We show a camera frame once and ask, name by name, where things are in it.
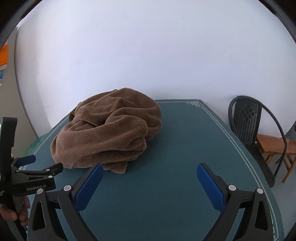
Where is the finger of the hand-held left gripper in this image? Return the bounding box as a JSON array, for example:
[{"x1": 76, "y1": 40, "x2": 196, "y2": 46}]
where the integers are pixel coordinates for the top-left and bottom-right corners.
[
  {"x1": 14, "y1": 162, "x2": 63, "y2": 183},
  {"x1": 11, "y1": 155, "x2": 36, "y2": 167}
]

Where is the green glass round table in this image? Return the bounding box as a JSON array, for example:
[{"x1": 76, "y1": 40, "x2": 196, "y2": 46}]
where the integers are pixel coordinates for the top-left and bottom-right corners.
[{"x1": 23, "y1": 133, "x2": 50, "y2": 156}]

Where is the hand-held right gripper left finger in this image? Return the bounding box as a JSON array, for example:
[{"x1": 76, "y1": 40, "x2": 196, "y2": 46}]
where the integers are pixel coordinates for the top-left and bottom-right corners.
[{"x1": 27, "y1": 163, "x2": 104, "y2": 241}]

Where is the black mesh chair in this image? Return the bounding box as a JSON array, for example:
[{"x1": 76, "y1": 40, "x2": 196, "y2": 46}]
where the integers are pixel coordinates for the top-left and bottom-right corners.
[{"x1": 228, "y1": 95, "x2": 287, "y2": 188}]

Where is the brown fleece cloth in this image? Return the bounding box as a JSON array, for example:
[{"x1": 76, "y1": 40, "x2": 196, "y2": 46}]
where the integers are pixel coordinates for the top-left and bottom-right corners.
[{"x1": 50, "y1": 88, "x2": 162, "y2": 174}]

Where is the wooden folding stool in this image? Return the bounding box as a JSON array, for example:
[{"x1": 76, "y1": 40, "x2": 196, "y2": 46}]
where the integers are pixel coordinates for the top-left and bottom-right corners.
[{"x1": 256, "y1": 134, "x2": 296, "y2": 183}]

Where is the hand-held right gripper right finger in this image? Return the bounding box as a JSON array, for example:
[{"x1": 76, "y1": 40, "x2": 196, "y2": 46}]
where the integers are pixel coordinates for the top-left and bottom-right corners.
[{"x1": 196, "y1": 163, "x2": 274, "y2": 241}]

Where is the person's left hand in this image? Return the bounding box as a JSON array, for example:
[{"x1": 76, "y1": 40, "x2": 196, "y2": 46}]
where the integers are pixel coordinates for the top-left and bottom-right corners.
[{"x1": 0, "y1": 195, "x2": 30, "y2": 226}]

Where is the orange paper notice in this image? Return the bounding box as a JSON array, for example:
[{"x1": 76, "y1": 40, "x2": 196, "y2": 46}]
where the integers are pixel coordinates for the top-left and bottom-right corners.
[{"x1": 0, "y1": 44, "x2": 8, "y2": 67}]

